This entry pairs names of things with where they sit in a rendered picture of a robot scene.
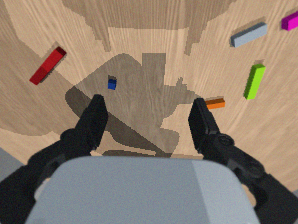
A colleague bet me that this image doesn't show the magenta rectangular block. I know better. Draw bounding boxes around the magenta rectangular block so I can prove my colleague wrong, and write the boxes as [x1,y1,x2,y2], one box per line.
[281,11,298,31]

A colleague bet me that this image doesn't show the blue rod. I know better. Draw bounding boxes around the blue rod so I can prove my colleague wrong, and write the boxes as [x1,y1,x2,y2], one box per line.
[108,79,117,90]

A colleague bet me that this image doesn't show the grey rectangular block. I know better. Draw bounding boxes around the grey rectangular block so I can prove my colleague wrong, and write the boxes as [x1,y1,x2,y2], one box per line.
[231,22,267,48]

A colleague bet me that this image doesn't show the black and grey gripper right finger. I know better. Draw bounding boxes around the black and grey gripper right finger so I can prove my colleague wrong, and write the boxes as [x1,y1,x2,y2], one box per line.
[188,98,298,224]

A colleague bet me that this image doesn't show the orange rod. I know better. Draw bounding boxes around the orange rod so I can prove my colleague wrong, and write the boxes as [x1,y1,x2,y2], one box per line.
[205,98,225,109]

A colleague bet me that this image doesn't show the red rod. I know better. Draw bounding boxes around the red rod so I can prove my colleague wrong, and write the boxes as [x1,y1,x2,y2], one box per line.
[29,46,66,85]

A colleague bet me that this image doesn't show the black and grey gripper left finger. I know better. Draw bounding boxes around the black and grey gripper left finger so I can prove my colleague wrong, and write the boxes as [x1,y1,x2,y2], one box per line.
[0,94,108,224]

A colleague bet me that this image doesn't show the lime green rod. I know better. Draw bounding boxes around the lime green rod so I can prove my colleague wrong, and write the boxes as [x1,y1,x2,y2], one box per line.
[244,64,266,100]

